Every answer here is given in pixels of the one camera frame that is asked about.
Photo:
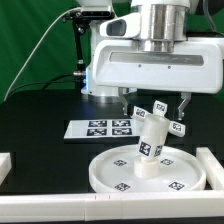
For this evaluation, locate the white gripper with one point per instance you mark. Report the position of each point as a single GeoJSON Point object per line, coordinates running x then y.
{"type": "Point", "coordinates": [195, 65]}

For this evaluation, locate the white cross-shaped table base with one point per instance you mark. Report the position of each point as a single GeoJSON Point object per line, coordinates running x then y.
{"type": "Point", "coordinates": [159, 110]}

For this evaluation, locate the white round table top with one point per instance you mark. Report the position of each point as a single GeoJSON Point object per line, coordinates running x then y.
{"type": "Point", "coordinates": [123, 169]}

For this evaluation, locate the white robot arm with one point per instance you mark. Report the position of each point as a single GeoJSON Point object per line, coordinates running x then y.
{"type": "Point", "coordinates": [161, 45]}

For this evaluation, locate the white fiducial marker sheet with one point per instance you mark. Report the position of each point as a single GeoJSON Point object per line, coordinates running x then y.
{"type": "Point", "coordinates": [103, 128]}

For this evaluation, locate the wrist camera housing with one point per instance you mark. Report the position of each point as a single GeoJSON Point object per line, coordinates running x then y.
{"type": "Point", "coordinates": [125, 27]}

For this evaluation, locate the white right fence rail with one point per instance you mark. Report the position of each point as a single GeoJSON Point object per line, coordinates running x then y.
{"type": "Point", "coordinates": [213, 168]}

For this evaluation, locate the white fence rail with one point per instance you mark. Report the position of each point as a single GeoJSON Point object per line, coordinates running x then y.
{"type": "Point", "coordinates": [213, 168]}
{"type": "Point", "coordinates": [90, 207]}
{"type": "Point", "coordinates": [5, 166]}

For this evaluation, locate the black camera on stand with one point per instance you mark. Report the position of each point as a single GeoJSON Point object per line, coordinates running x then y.
{"type": "Point", "coordinates": [81, 18]}

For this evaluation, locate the white front fence rail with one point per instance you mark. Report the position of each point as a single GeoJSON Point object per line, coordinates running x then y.
{"type": "Point", "coordinates": [90, 207]}

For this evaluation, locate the white left fence rail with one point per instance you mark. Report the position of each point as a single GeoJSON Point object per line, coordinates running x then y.
{"type": "Point", "coordinates": [5, 166]}

